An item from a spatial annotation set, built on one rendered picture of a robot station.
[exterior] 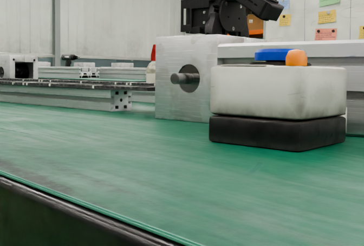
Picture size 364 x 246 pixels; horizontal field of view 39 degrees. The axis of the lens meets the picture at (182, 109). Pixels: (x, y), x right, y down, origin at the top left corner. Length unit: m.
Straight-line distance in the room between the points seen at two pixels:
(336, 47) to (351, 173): 0.20
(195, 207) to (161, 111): 0.40
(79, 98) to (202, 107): 0.26
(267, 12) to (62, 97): 0.33
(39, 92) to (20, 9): 11.84
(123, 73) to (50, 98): 3.11
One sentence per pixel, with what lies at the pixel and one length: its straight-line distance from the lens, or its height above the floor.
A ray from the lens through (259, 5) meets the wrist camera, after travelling 0.78.
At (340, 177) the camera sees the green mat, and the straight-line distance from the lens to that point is 0.29.
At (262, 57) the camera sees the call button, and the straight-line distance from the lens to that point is 0.40.
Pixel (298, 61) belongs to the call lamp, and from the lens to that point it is 0.37.
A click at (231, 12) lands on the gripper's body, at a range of 0.83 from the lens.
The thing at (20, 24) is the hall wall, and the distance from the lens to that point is 12.64.
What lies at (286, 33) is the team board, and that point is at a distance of 4.07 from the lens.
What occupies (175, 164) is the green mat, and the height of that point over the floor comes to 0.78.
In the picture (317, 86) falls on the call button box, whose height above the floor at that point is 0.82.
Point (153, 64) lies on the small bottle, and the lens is 1.19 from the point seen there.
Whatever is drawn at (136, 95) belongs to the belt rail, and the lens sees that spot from 0.94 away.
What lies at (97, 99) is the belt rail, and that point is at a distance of 0.74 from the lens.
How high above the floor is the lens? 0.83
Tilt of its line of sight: 4 degrees down
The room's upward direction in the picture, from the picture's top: 1 degrees clockwise
